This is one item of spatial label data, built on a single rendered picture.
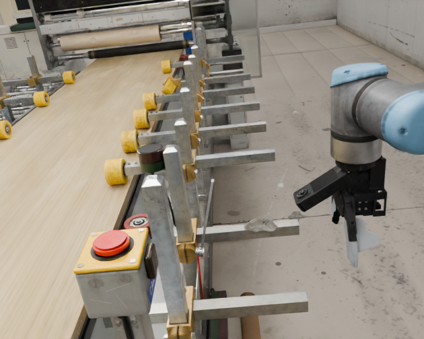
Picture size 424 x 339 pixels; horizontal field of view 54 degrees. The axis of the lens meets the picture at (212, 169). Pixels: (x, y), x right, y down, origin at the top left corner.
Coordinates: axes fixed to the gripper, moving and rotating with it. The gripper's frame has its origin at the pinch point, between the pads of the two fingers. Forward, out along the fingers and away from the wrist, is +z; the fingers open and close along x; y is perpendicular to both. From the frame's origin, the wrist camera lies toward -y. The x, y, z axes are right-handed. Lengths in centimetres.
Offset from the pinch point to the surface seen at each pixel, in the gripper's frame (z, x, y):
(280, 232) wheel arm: 9.4, 19.6, -10.4
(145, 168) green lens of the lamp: -15.0, 14.0, -40.8
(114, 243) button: -29, -35, -34
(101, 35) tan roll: -15, 271, -118
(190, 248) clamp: 7.1, 12.6, -33.5
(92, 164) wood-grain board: 4, 62, -71
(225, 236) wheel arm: 9.2, 19.5, -24.8
